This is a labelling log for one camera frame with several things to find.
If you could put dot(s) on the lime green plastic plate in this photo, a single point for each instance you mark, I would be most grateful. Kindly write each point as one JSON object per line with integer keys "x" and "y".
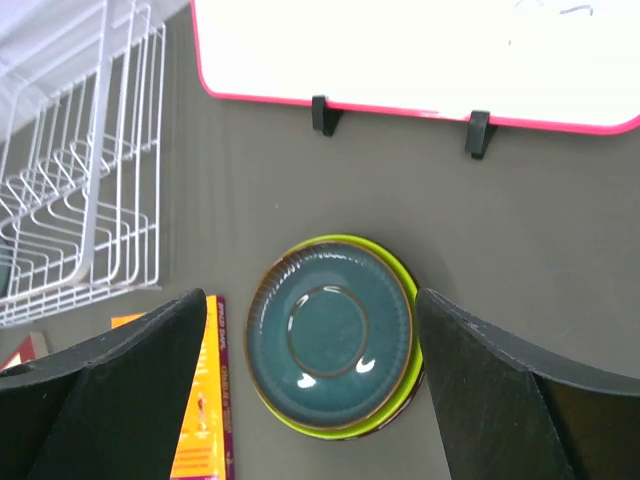
{"x": 414, "y": 374}

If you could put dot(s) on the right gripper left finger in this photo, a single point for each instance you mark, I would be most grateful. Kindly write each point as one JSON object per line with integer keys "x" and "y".
{"x": 110, "y": 407}

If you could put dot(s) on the orange paperback book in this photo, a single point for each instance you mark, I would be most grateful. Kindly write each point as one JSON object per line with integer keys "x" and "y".
{"x": 205, "y": 447}

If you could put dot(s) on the white wire dish rack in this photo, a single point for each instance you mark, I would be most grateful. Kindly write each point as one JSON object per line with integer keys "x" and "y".
{"x": 81, "y": 117}

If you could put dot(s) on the pink framed whiteboard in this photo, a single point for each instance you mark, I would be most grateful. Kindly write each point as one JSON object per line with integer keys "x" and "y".
{"x": 568, "y": 66}

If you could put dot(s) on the dark green ceramic plate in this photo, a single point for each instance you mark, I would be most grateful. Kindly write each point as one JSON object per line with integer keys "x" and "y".
{"x": 328, "y": 335}

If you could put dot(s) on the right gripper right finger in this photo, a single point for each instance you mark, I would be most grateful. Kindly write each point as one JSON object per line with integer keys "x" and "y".
{"x": 510, "y": 409}

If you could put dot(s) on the black whiteboard stand clip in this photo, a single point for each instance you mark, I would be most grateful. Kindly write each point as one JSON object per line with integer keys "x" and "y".
{"x": 325, "y": 118}

